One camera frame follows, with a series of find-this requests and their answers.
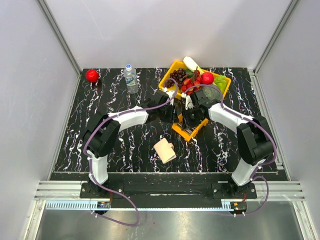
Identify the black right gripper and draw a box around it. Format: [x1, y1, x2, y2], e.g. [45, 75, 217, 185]
[180, 106, 204, 132]

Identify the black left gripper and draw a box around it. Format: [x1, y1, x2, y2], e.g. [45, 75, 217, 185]
[157, 102, 179, 124]

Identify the small yellow card bin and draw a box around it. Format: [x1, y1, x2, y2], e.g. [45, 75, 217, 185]
[171, 114, 209, 142]

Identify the credit card stack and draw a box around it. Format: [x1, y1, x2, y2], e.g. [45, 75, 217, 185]
[183, 127, 196, 135]

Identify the beige leather card holder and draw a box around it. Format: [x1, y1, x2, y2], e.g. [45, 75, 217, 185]
[153, 138, 177, 164]

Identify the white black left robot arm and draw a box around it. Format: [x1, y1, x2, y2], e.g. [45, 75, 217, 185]
[80, 90, 178, 199]

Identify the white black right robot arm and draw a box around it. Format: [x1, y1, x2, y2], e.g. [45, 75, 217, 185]
[181, 90, 277, 198]

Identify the green netted melon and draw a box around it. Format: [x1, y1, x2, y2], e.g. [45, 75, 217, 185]
[202, 85, 223, 101]

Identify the red cherry bunch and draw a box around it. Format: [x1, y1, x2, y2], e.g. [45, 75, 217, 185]
[179, 69, 202, 95]

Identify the red apple in tray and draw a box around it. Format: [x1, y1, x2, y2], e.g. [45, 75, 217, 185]
[201, 72, 214, 85]

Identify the green leafy vegetable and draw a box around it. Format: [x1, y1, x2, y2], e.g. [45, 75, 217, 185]
[213, 75, 228, 93]

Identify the purple grape bunch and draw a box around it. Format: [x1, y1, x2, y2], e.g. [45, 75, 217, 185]
[164, 68, 187, 88]

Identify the white radish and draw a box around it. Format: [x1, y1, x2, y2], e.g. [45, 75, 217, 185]
[183, 56, 201, 71]

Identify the large yellow fruit tray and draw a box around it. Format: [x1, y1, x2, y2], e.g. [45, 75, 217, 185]
[158, 60, 232, 100]

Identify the clear plastic water bottle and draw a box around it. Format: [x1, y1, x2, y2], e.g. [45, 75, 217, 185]
[123, 64, 138, 94]

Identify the red apple on table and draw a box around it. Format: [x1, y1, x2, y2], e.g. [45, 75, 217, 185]
[85, 69, 100, 83]

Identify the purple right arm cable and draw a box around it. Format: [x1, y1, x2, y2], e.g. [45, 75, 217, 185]
[181, 84, 278, 217]

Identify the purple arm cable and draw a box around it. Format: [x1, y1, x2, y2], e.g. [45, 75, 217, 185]
[83, 78, 179, 227]
[181, 84, 278, 217]

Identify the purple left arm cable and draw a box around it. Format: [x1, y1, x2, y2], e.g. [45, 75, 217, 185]
[83, 78, 179, 227]

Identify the aluminium frame rail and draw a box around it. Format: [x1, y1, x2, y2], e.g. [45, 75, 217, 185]
[36, 0, 83, 76]

